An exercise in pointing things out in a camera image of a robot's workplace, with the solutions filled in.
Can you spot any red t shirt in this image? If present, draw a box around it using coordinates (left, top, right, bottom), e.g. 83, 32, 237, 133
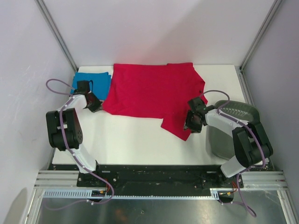
103, 63, 206, 141

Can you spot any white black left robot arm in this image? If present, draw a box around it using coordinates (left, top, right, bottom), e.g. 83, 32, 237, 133
46, 80, 103, 187

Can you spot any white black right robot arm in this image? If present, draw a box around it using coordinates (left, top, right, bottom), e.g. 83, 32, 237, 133
184, 97, 273, 187

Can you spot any folded blue t shirt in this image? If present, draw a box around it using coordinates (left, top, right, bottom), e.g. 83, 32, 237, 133
72, 72, 112, 100

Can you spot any dark green plastic tray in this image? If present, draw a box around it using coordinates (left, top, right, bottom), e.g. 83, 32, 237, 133
207, 101, 260, 160

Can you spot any aluminium profile crossbar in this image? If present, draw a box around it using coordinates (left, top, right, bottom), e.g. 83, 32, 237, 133
242, 171, 288, 191

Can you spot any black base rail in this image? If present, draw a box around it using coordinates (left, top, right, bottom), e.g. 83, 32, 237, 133
77, 165, 243, 197

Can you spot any grey slotted cable duct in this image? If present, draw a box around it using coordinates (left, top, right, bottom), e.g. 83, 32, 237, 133
43, 188, 221, 200

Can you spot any left aluminium frame post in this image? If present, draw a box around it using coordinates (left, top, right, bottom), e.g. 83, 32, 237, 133
34, 0, 78, 72

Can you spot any aluminium frame post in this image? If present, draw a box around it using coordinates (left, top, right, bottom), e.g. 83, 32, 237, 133
34, 0, 78, 72
239, 0, 285, 73

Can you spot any right aluminium frame post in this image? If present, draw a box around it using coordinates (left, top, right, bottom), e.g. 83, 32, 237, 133
239, 0, 285, 73

